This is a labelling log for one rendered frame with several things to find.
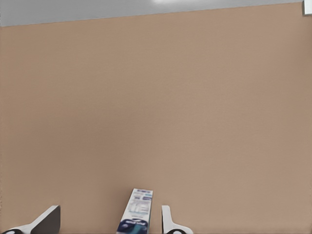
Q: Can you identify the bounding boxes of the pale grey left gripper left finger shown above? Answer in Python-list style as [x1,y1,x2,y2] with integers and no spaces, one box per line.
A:
[0,205,61,234]

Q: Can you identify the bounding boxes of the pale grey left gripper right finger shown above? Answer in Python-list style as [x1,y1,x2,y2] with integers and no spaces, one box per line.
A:
[161,205,195,234]

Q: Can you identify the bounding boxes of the white and blue printed box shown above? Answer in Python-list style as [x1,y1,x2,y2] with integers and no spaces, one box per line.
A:
[116,188,154,234]

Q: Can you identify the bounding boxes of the silver frame post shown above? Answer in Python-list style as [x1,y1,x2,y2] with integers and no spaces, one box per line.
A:
[301,0,312,17]

